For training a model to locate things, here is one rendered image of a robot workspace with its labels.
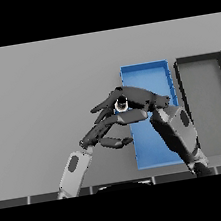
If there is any dark grey bin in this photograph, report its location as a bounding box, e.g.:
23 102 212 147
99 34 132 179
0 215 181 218
171 51 221 162

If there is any dark strip with pale lines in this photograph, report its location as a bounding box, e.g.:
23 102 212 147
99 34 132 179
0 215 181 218
0 165 221 210

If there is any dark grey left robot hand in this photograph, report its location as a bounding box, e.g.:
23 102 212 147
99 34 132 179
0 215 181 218
75 107 154 155

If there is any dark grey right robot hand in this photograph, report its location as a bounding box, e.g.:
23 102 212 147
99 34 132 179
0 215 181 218
86 78 173 126

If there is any blue bin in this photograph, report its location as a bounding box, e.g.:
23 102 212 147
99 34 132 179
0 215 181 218
119 58 188 171

